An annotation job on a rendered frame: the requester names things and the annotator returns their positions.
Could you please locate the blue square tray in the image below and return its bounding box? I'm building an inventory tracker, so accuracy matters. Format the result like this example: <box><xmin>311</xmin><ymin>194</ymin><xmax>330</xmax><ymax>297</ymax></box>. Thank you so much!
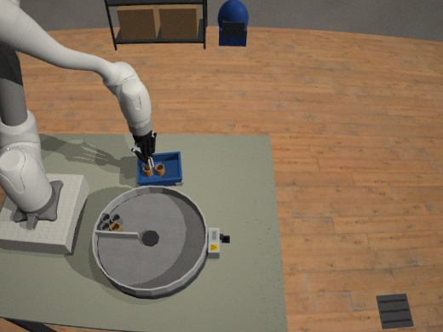
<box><xmin>137</xmin><ymin>152</ymin><xmax>183</xmax><ymax>187</ymax></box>

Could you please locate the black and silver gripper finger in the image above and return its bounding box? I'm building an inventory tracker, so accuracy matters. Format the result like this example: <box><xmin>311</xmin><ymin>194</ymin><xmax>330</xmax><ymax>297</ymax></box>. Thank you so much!
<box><xmin>147</xmin><ymin>131</ymin><xmax>157</xmax><ymax>167</ymax></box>
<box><xmin>131</xmin><ymin>142</ymin><xmax>151</xmax><ymax>169</ymax></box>

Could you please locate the grey round turning table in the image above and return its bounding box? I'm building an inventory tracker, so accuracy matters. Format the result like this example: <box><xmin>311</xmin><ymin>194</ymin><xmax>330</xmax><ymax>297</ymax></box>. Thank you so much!
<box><xmin>92</xmin><ymin>186</ymin><xmax>230</xmax><ymax>300</ymax></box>

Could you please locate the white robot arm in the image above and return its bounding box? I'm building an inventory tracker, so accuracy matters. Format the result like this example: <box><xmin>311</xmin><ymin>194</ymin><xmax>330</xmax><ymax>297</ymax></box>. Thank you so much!
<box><xmin>0</xmin><ymin>0</ymin><xmax>152</xmax><ymax>231</ymax></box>

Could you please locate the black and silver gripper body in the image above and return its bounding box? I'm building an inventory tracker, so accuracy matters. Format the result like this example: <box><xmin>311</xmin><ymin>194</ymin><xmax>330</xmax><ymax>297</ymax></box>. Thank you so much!
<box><xmin>133</xmin><ymin>131</ymin><xmax>152</xmax><ymax>148</ymax></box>

